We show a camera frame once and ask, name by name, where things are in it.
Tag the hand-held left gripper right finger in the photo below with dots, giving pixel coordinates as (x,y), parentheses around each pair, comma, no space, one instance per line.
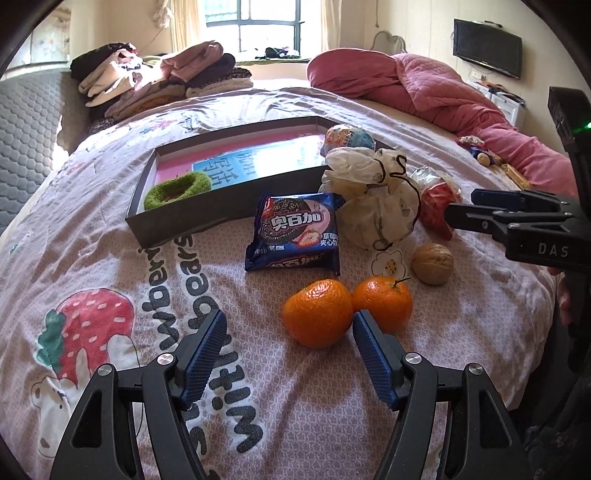
(374,355)

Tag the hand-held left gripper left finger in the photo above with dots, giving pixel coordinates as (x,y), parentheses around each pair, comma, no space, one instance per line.
(205,355)

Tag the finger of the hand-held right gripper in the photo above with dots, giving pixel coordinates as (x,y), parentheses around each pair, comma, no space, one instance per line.
(471,218)
(517,201)

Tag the mandarin orange with stem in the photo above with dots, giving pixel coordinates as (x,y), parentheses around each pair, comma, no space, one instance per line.
(382,304)

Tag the walnut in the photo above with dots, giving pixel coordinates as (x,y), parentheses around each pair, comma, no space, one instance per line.
(432,264)

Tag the dark grey shallow box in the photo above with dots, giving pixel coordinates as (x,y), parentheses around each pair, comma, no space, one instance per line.
(184,228)

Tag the colourful toy egg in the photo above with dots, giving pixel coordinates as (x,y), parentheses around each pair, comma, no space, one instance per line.
(348,137)

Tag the person's right hand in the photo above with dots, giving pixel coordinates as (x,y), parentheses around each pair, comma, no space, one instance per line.
(563,297)

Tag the yellow packet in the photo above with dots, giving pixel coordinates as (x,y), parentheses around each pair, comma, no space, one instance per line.
(516,176)

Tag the colourful candy wrapper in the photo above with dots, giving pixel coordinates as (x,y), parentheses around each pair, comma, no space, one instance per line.
(478,148)

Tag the white storage drawers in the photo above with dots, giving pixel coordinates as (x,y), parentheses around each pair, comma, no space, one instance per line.
(505,104)

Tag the crumpled white plastic bag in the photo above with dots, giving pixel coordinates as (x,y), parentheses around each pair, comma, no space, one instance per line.
(351,164)

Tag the pink quilt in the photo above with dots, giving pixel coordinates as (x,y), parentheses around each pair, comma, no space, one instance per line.
(415,87)

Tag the blue cookie packet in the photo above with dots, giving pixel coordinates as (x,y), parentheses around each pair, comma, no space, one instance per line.
(295,230)

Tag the green fuzzy hair scrunchie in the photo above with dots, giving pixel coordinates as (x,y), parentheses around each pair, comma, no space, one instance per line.
(154,198)

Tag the printed strawberry bedsheet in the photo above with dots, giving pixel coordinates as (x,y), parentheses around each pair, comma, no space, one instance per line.
(92,230)

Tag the pink and blue book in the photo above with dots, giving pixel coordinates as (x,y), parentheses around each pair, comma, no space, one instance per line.
(258,164)

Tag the cream curtain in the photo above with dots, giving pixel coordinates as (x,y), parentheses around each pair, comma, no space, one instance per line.
(187,23)
(332,9)

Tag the dark clothes on windowsill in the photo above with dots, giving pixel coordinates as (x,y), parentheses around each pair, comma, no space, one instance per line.
(279,51)

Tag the grey quilted headboard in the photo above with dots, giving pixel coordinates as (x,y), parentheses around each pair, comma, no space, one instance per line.
(27,138)

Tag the pile of folded clothes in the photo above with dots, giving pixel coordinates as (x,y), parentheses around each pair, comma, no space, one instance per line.
(152,78)

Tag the window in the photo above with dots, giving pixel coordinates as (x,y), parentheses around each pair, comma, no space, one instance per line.
(258,27)

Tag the white patterned panel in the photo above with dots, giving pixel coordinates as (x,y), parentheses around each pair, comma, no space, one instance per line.
(48,39)

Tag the black wall television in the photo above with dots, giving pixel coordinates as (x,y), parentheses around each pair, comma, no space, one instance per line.
(487,46)

